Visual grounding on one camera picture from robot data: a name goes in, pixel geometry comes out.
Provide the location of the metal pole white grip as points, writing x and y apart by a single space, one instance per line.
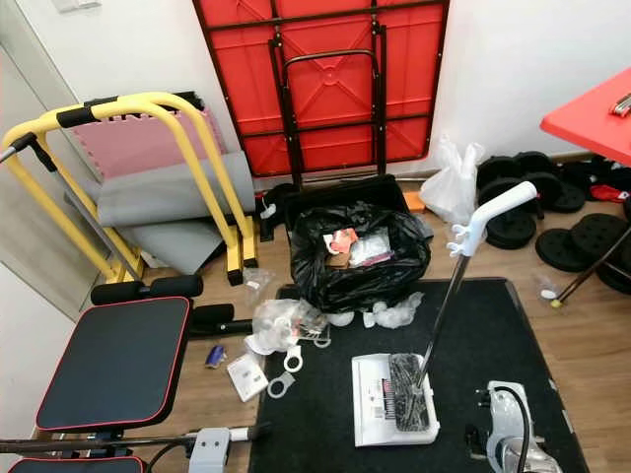
118 441

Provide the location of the white plastic dustpan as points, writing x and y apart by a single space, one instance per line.
370 394

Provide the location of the black floor mat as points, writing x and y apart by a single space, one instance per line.
483 335

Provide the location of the grey door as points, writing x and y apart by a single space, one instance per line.
39 236

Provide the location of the long black foam roller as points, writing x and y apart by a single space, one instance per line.
148 289

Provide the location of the pink foam mat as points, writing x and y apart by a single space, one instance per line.
138 143

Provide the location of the large black red-trimmed bench pad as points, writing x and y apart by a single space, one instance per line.
113 365

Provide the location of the short black foam roller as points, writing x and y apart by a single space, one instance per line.
215 317

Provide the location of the small black red-trimmed bench pad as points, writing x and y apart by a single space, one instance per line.
74 465

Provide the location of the small blue object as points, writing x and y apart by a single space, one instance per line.
215 357

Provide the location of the small clear plastic wrapper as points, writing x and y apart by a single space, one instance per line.
256 286
544 288

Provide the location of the black cloth bag white tag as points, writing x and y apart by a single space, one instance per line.
274 205

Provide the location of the white card package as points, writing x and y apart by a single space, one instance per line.
246 376

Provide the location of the crumpled clear plastic bag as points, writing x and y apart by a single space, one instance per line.
281 325

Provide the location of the black plastic bin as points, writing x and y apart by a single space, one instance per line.
340 189

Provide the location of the folded red table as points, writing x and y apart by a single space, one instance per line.
320 84

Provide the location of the black bin bag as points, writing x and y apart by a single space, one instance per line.
360 286

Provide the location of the crumpled white plastic scrap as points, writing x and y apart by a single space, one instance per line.
394 313

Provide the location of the small orange box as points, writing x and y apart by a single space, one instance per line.
414 202

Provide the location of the white plastic bag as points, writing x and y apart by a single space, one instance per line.
452 187

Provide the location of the black duffel bag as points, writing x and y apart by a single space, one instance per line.
592 169

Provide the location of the red table black legs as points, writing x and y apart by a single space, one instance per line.
592 123

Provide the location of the red black pouch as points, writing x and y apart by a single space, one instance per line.
606 192

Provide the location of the silver metal clip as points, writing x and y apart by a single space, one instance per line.
621 104

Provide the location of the yellow metal exercise frame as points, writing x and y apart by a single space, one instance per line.
148 99

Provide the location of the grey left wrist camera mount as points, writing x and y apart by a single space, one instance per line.
210 451

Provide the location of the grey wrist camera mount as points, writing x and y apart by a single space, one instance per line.
210 451
508 416

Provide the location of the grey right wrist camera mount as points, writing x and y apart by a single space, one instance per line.
508 416

